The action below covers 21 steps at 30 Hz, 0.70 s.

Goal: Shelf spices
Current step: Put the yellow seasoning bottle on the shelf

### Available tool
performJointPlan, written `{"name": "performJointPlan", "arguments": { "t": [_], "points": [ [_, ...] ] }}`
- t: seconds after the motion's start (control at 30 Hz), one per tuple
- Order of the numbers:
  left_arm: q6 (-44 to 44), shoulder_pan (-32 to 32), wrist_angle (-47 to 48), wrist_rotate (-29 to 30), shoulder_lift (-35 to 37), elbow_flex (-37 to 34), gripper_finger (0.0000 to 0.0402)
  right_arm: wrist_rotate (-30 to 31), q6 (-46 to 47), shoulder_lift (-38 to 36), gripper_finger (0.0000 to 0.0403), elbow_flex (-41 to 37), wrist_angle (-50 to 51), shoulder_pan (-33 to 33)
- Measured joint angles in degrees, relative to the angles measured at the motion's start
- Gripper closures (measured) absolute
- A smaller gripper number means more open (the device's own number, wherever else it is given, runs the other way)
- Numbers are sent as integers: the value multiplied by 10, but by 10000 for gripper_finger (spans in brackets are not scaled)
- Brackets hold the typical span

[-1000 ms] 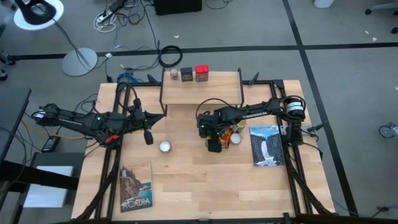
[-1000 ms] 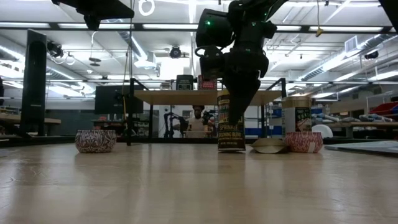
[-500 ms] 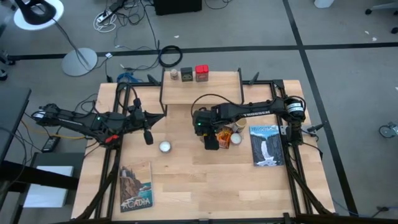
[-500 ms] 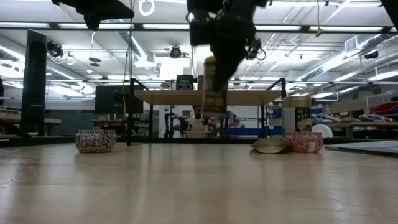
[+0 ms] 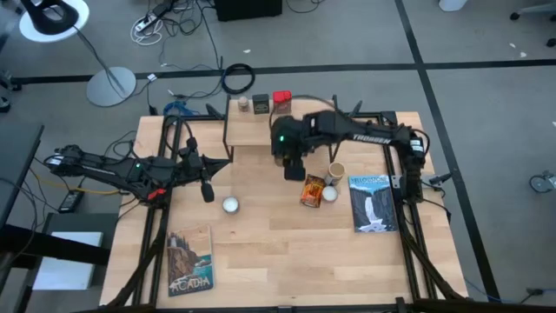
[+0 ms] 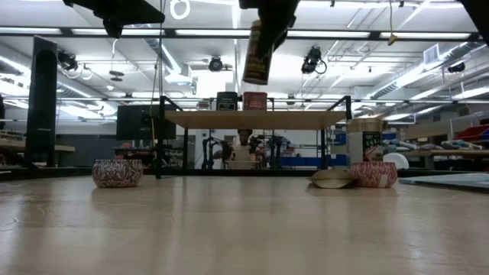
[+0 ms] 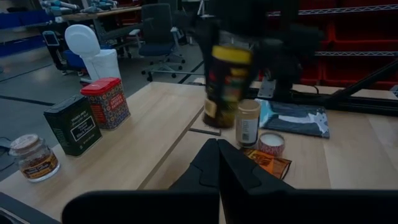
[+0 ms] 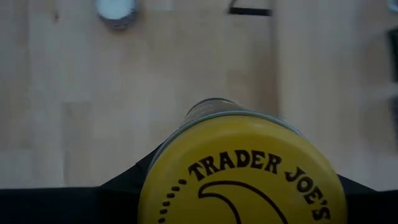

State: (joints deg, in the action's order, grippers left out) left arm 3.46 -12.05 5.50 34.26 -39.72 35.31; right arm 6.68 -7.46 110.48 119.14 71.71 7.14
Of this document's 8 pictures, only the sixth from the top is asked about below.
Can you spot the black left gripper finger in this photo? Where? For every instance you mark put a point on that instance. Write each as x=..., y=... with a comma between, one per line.
x=277, y=23

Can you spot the yellow-lidded crunchy onion shaker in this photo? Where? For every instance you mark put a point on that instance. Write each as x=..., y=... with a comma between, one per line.
x=254, y=68

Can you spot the red-lidded smoked paprika tin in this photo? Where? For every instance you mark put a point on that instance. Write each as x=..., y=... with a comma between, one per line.
x=255, y=101

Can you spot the dark green black pepper tin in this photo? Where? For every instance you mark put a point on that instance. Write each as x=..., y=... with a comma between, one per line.
x=227, y=102

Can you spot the tan-lidded cardboard seasoning canister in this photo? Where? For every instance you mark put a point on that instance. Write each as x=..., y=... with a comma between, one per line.
x=363, y=141

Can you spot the orange and brown spice pouch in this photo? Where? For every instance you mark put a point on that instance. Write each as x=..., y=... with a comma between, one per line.
x=330, y=179

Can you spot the red patterned candle tin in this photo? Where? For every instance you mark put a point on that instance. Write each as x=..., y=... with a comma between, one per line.
x=374, y=175

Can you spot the round black ceiling device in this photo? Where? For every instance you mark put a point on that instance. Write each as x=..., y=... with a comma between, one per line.
x=215, y=64

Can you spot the black overhead beam with lights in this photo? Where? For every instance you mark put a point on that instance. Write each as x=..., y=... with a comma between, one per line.
x=375, y=36

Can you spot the blue storage bins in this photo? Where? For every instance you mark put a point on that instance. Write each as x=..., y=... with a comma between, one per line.
x=340, y=137

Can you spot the person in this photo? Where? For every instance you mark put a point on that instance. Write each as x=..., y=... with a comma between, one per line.
x=242, y=153

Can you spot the black monitor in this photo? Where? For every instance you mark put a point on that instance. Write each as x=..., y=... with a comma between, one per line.
x=130, y=122

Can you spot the white trash can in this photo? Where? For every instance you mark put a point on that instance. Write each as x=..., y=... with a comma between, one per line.
x=397, y=160

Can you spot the black ceiling spotlight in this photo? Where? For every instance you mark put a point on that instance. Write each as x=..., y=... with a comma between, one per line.
x=456, y=68

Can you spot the black device on column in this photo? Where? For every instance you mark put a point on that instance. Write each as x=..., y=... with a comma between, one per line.
x=68, y=61

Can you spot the maroon patterned candle tin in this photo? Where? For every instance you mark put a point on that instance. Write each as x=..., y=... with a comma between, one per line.
x=117, y=173

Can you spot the long wooden workbench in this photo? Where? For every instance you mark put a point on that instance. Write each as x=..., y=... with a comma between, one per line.
x=451, y=153

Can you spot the red storage bin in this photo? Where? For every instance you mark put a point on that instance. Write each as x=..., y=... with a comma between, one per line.
x=473, y=134

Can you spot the black upright column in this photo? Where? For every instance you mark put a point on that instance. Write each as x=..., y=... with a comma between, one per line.
x=41, y=95

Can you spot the wooden side table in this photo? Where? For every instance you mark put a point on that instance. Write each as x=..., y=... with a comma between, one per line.
x=63, y=148

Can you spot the wooden shelf with black frame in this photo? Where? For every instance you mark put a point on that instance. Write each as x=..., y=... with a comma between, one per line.
x=248, y=119

